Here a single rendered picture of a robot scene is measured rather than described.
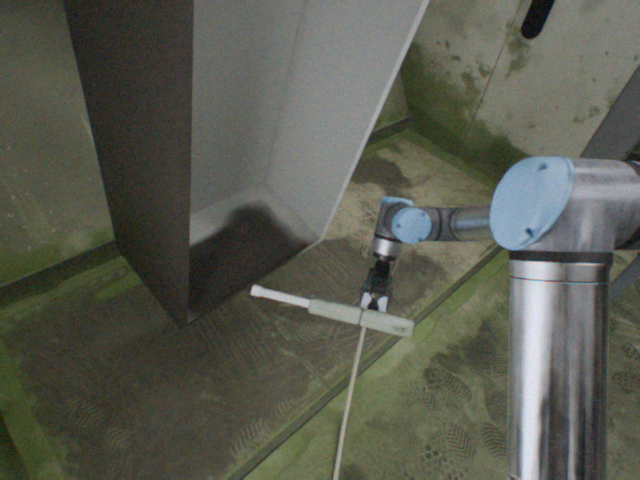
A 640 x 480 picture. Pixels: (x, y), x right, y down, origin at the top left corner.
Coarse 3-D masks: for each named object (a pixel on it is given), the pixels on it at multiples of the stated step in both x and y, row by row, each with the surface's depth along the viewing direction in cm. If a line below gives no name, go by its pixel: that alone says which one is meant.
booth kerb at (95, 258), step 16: (384, 128) 284; (400, 128) 300; (368, 144) 282; (112, 240) 182; (80, 256) 176; (96, 256) 181; (112, 256) 187; (32, 272) 165; (48, 272) 170; (64, 272) 175; (80, 272) 180; (0, 288) 159; (16, 288) 164; (32, 288) 169; (48, 288) 174; (0, 304) 163
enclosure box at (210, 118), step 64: (64, 0) 72; (128, 0) 57; (192, 0) 51; (256, 0) 102; (320, 0) 108; (384, 0) 96; (128, 64) 66; (192, 64) 58; (256, 64) 117; (320, 64) 118; (384, 64) 103; (128, 128) 79; (192, 128) 117; (256, 128) 138; (320, 128) 130; (128, 192) 97; (192, 192) 139; (256, 192) 162; (320, 192) 144; (128, 256) 126; (192, 256) 138; (256, 256) 145; (192, 320) 124
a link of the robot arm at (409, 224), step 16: (400, 208) 109; (416, 208) 105; (432, 208) 109; (384, 224) 115; (400, 224) 104; (416, 224) 104; (432, 224) 106; (400, 240) 108; (416, 240) 105; (432, 240) 110
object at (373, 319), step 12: (252, 288) 123; (288, 300) 123; (300, 300) 122; (312, 300) 121; (324, 300) 122; (372, 300) 136; (312, 312) 122; (324, 312) 121; (336, 312) 121; (348, 312) 120; (360, 312) 120; (372, 312) 121; (360, 324) 121; (372, 324) 120; (384, 324) 120; (396, 324) 119; (408, 324) 119; (408, 336) 119
